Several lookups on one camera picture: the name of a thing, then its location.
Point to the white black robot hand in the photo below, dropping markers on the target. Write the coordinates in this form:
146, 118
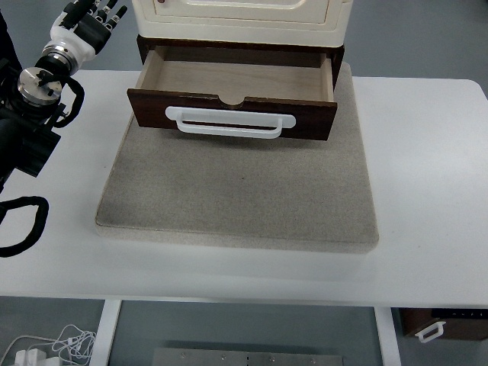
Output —
76, 40

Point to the dark brown wooden drawer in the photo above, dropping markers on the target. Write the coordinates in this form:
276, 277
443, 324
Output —
236, 82

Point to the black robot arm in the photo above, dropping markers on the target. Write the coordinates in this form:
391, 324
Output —
23, 126

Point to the cream cabinet upper body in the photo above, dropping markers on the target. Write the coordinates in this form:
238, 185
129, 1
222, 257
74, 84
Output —
244, 32

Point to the grey fabric mat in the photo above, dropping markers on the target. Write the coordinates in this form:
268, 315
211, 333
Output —
236, 190

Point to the white table leg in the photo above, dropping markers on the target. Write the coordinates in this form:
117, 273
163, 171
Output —
106, 335
387, 339

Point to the white power adapter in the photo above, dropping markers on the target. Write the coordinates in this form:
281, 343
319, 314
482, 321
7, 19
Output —
28, 357

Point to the brown wooden box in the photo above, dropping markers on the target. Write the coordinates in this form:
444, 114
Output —
465, 328

